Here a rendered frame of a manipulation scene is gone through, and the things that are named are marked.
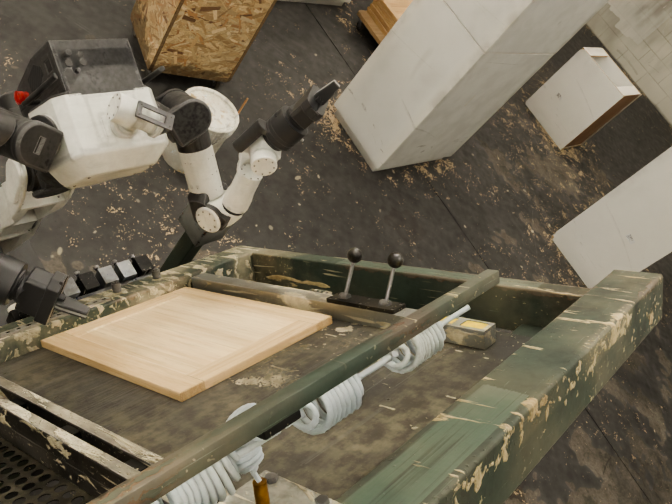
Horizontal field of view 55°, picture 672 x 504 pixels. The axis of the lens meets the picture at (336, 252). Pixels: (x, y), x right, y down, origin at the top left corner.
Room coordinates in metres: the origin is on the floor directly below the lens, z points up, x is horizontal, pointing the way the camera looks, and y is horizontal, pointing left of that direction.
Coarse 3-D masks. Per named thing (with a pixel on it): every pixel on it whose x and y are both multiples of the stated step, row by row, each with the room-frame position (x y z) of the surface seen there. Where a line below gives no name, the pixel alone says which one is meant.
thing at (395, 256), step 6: (396, 252) 1.17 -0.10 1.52; (390, 258) 1.15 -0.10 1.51; (396, 258) 1.16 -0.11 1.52; (402, 258) 1.17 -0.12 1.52; (390, 264) 1.15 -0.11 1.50; (396, 264) 1.15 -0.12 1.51; (390, 276) 1.14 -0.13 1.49; (390, 282) 1.13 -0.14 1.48; (390, 288) 1.12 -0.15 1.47; (384, 300) 1.10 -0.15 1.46; (390, 300) 1.10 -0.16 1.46
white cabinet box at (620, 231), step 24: (648, 168) 4.62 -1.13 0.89; (624, 192) 4.61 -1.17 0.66; (648, 192) 4.58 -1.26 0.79; (600, 216) 4.59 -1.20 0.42; (624, 216) 4.56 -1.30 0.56; (648, 216) 4.53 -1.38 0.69; (576, 240) 4.58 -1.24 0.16; (600, 240) 4.55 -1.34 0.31; (624, 240) 4.51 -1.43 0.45; (648, 240) 4.48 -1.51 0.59; (576, 264) 4.53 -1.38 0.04; (600, 264) 4.50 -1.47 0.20; (624, 264) 4.47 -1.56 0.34; (648, 264) 4.43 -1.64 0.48
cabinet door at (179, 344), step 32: (192, 288) 1.16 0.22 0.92; (96, 320) 0.89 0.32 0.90; (128, 320) 0.91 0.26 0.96; (160, 320) 0.94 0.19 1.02; (192, 320) 0.96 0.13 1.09; (224, 320) 0.98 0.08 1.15; (256, 320) 1.00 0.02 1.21; (288, 320) 1.02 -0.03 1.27; (320, 320) 1.04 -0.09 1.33; (64, 352) 0.72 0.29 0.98; (96, 352) 0.74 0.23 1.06; (128, 352) 0.76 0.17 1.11; (160, 352) 0.78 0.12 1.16; (192, 352) 0.81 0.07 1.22; (224, 352) 0.83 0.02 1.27; (256, 352) 0.84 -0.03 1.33; (160, 384) 0.66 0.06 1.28; (192, 384) 0.68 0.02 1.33
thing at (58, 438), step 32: (0, 384) 0.50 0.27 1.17; (0, 416) 0.44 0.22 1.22; (32, 416) 0.44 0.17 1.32; (64, 416) 0.46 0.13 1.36; (32, 448) 0.41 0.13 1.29; (64, 448) 0.40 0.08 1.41; (96, 448) 0.41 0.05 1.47; (128, 448) 0.43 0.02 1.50; (256, 448) 0.38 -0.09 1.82; (96, 480) 0.38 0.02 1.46; (256, 480) 0.37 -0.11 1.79; (288, 480) 0.41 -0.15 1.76
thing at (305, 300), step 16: (208, 288) 1.17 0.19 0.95; (224, 288) 1.16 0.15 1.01; (240, 288) 1.15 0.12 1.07; (256, 288) 1.15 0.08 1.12; (272, 288) 1.16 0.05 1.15; (288, 288) 1.17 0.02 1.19; (288, 304) 1.12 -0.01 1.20; (304, 304) 1.11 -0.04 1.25; (320, 304) 1.10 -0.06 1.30; (336, 304) 1.09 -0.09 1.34; (352, 320) 1.08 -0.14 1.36; (368, 320) 1.07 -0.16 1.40; (384, 320) 1.07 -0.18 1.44; (464, 320) 1.07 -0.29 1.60; (448, 336) 1.04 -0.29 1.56; (464, 336) 1.03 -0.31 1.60; (480, 336) 1.03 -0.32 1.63
